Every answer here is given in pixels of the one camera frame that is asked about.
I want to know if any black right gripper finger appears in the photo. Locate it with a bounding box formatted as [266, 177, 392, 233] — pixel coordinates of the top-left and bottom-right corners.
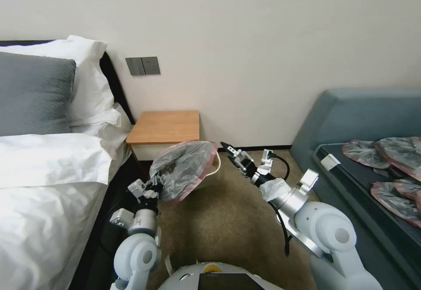
[228, 154, 248, 176]
[219, 141, 252, 165]

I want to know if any grey garbage bag pink rim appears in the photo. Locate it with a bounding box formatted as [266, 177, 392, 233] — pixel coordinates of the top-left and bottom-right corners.
[342, 140, 392, 169]
[392, 178, 421, 202]
[373, 136, 421, 183]
[149, 140, 218, 204]
[370, 181, 421, 229]

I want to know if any white trash can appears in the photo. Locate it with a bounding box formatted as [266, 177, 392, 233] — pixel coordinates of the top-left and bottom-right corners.
[193, 153, 221, 193]

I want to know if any white plastic wrist wrap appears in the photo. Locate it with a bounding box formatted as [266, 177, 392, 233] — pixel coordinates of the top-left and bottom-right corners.
[259, 177, 291, 203]

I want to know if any wooden nightstand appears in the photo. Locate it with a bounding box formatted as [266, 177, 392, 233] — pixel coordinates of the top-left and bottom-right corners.
[126, 110, 200, 163]

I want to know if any small white box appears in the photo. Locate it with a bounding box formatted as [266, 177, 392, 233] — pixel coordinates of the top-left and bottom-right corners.
[320, 154, 341, 172]

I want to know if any white folded duvet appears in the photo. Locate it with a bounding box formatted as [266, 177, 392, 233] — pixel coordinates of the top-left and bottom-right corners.
[0, 133, 114, 190]

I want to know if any white bed sheet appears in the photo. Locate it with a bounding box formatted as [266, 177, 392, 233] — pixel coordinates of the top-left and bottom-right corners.
[0, 103, 133, 290]

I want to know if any white pillow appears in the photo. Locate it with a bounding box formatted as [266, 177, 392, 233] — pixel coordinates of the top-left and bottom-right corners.
[0, 34, 121, 128]

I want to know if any blue-green sofa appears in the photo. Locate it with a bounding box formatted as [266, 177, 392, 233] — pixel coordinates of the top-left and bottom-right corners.
[289, 87, 421, 290]

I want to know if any grey cushion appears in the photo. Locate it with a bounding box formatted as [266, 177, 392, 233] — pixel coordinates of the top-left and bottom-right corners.
[0, 51, 77, 138]

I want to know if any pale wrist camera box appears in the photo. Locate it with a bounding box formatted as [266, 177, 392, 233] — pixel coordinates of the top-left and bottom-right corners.
[260, 149, 276, 173]
[127, 179, 148, 202]

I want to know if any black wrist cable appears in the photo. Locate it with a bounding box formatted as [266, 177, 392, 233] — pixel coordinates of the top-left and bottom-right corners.
[267, 151, 294, 258]

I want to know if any black bed frame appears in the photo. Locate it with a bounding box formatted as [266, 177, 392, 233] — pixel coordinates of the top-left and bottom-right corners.
[88, 153, 159, 272]

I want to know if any grey wall switch panel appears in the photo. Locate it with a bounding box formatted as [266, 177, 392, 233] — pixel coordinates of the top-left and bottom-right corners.
[125, 56, 161, 76]

